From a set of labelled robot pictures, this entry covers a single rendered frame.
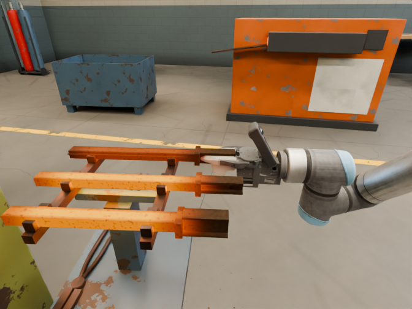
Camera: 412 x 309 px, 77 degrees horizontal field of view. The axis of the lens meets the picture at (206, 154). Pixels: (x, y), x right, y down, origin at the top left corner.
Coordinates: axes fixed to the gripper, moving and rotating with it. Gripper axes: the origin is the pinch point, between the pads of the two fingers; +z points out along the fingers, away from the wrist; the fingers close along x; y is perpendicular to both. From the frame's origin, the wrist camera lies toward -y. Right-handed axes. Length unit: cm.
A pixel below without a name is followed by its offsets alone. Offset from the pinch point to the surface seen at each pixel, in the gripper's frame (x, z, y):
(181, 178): -11.7, 4.7, -0.1
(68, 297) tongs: -23.6, 30.3, 27.0
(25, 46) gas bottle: 560, 455, 42
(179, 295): -21.1, 4.6, 27.1
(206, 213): -23.8, -1.6, -1.3
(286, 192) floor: 118, -61, 97
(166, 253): -9.1, 10.1, 27.2
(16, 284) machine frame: -17, 50, 33
